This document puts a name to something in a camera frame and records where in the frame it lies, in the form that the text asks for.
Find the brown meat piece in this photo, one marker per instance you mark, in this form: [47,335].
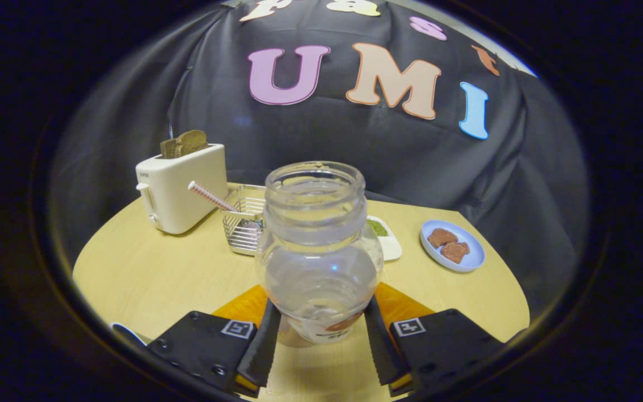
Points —
[441,237]
[455,252]

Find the clear plastic juice bottle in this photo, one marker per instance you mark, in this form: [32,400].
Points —
[318,268]

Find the wooden table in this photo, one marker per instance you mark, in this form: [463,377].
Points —
[176,273]

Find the black backdrop cloth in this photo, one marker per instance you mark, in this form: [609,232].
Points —
[466,178]

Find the white toaster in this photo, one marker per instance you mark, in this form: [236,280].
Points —
[182,190]

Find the pink striped straw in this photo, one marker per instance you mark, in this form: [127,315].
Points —
[210,195]

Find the light blue cup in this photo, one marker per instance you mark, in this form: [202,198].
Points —
[129,334]

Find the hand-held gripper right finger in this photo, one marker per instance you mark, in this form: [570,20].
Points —
[383,346]

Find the white divided dish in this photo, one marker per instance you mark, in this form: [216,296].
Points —
[391,245]

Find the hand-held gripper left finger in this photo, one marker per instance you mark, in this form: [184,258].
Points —
[265,346]

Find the brown toast slices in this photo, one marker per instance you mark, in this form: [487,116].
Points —
[187,144]

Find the blue plate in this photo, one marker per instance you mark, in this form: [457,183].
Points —
[472,259]

